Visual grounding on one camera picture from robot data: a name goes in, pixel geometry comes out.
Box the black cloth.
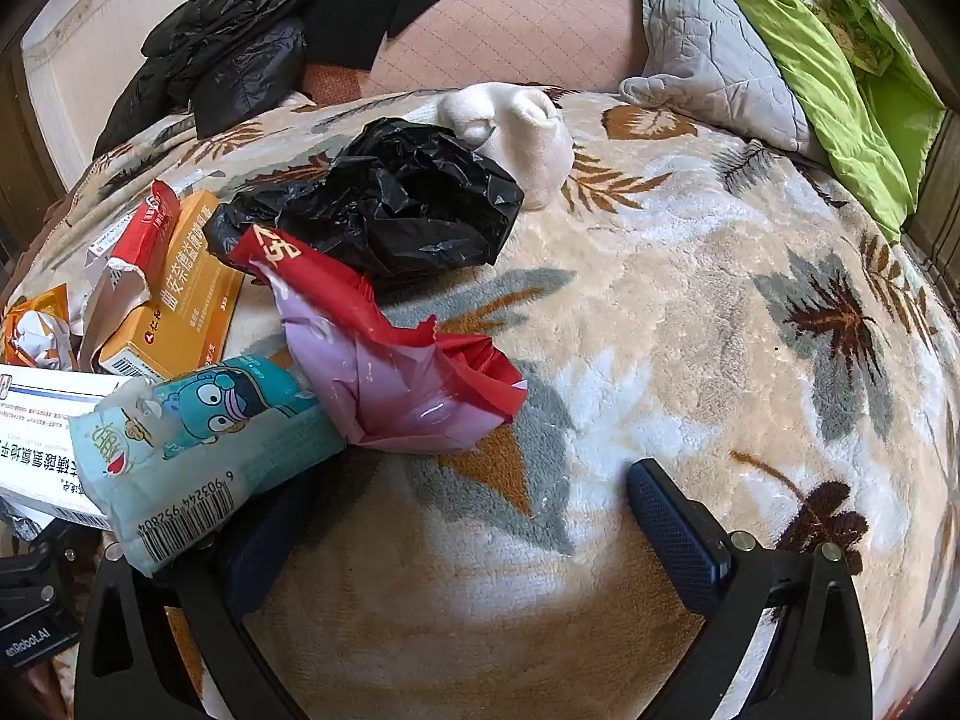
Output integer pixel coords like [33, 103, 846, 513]
[304, 0, 526, 76]

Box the wooden door with glass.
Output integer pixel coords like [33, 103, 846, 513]
[0, 22, 72, 271]

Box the black puffer jacket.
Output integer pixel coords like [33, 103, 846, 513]
[94, 0, 346, 158]

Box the black plastic bag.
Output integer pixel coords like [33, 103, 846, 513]
[202, 118, 526, 297]

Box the light blue cartoon tissue packet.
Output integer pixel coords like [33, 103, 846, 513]
[69, 354, 347, 578]

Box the orange packet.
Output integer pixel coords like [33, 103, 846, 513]
[0, 283, 77, 372]

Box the orange medicine box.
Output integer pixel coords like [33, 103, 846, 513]
[97, 190, 246, 383]

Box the white sock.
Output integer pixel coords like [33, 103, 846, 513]
[437, 82, 575, 211]

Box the red and pink plastic wrapper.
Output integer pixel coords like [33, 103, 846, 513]
[227, 223, 526, 452]

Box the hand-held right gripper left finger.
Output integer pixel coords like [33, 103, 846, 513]
[75, 475, 321, 720]

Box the red and white wrapper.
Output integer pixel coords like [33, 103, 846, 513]
[79, 180, 182, 374]

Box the white medicine box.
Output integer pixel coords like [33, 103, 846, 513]
[0, 364, 147, 533]

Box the leaf print blanket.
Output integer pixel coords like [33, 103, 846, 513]
[0, 86, 960, 720]

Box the green quilt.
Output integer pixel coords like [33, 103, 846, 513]
[499, 0, 947, 245]

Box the grey quilted pillow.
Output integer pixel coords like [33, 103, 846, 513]
[619, 0, 830, 166]

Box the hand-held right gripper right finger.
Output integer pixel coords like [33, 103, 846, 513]
[627, 457, 875, 720]

